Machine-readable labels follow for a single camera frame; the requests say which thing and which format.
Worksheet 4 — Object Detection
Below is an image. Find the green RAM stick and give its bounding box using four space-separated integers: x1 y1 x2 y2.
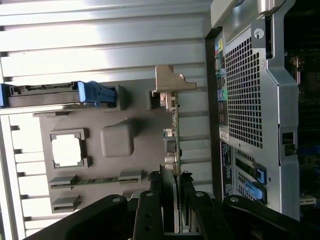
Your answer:
71 176 121 186

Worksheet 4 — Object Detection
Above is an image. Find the silver CPU chip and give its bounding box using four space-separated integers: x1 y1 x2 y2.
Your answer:
51 134 82 167

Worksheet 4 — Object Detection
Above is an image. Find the grey parts rack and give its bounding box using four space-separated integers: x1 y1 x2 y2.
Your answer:
32 79 181 221

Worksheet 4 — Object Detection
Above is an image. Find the hard disk with blue carrier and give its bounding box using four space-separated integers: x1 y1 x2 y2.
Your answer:
0 80 117 110

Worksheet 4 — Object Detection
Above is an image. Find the open PC case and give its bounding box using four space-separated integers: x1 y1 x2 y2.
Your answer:
204 0 320 222

